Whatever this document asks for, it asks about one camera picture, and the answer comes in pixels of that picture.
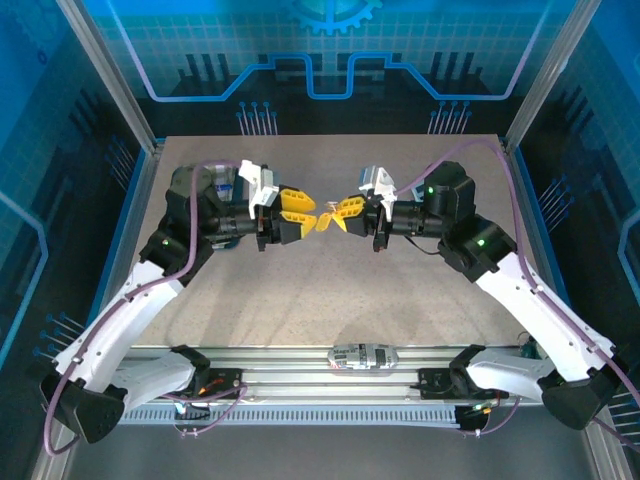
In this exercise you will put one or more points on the silver metal keyring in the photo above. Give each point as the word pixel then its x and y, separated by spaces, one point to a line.
pixel 331 205

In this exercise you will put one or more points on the yellow plastic key tag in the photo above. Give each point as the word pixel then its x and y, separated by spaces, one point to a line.
pixel 324 223

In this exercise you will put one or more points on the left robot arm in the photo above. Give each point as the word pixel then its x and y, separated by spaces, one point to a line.
pixel 125 320

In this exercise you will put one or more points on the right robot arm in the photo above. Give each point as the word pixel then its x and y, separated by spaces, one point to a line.
pixel 550 320

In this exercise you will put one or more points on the dark blue tray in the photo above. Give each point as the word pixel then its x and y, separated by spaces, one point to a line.
pixel 227 245

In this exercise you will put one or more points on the white and blue marker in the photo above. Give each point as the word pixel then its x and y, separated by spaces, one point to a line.
pixel 225 188

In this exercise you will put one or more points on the green checkered cloth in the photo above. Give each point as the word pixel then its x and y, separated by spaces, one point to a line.
pixel 222 175

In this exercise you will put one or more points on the newspaper-wrapped bundle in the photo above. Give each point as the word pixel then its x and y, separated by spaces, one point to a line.
pixel 362 357

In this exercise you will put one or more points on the small green electronics board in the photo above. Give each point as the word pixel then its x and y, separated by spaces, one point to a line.
pixel 529 347

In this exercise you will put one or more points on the small controller board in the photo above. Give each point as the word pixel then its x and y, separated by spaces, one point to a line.
pixel 192 410
pixel 472 419

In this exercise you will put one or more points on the grey metal panel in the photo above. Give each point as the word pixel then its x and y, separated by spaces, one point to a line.
pixel 320 455

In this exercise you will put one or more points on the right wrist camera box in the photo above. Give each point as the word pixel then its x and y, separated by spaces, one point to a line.
pixel 377 182

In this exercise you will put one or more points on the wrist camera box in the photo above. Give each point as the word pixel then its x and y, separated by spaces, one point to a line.
pixel 257 182
pixel 377 182

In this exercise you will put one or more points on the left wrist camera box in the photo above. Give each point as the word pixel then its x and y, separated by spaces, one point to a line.
pixel 257 182

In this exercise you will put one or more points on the aluminium table side rail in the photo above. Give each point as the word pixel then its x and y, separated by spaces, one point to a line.
pixel 524 192
pixel 146 180

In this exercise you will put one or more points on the aluminium mounting rail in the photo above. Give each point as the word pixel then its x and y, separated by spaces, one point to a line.
pixel 300 375

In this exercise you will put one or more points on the aluminium frame post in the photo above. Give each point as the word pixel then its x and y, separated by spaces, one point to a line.
pixel 550 75
pixel 110 75

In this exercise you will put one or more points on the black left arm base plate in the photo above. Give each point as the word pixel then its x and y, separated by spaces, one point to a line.
pixel 227 384

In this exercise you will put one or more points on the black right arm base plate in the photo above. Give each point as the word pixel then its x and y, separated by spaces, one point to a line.
pixel 435 382

